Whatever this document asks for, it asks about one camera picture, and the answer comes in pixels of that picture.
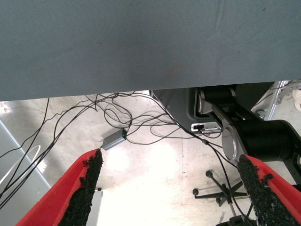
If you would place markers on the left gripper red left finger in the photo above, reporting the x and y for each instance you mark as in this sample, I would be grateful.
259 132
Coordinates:
58 195

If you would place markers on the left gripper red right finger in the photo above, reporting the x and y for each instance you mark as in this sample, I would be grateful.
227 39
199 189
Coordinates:
277 195

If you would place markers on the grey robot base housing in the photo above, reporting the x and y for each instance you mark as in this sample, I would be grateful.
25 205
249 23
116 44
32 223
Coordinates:
178 106

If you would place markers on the grey metal table leg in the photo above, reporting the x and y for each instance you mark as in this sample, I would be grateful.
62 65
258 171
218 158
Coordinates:
30 188

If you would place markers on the grey power adapter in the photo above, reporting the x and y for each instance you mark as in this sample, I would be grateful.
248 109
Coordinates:
114 140

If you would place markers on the caster wheel with aluminium profile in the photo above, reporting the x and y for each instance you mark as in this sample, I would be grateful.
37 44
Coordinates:
277 99

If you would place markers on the white shoe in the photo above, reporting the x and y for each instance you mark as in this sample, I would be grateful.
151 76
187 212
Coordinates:
296 96

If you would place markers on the dark grey table cloth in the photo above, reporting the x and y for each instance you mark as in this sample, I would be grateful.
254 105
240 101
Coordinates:
150 47

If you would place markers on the light grey metal post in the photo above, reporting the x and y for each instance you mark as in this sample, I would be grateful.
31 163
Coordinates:
96 209

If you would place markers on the black robot frame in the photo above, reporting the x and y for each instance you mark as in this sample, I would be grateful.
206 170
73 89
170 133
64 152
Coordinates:
265 139

